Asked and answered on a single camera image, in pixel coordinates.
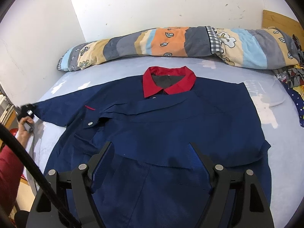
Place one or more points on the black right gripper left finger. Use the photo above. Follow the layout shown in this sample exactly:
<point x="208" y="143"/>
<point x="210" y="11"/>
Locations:
<point x="66" y="199"/>

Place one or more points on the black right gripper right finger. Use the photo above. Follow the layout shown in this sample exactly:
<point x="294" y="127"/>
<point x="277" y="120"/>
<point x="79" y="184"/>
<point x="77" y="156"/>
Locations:
<point x="236" y="199"/>

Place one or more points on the navy work shirt red collar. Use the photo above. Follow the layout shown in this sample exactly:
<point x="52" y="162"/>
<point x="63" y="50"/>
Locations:
<point x="151" y="119"/>

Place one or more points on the patterned dark clothes pile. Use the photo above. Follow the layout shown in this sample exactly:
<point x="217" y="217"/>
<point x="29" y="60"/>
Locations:
<point x="291" y="77"/>

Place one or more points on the person's left hand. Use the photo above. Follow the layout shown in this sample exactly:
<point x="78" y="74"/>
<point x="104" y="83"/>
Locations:
<point x="23" y="135"/>

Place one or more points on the wooden furniture beside bed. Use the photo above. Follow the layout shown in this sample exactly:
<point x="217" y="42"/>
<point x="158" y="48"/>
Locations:
<point x="7" y="113"/>

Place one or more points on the light blue bed sheet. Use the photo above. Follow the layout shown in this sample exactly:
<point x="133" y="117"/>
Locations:
<point x="275" y="108"/>

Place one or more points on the striped cartoon-print quilt roll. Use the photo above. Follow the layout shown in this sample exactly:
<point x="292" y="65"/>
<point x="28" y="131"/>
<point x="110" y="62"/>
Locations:
<point x="262" y="49"/>

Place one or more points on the wooden headboard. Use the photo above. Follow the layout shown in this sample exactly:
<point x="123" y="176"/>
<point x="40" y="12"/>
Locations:
<point x="286" y="24"/>

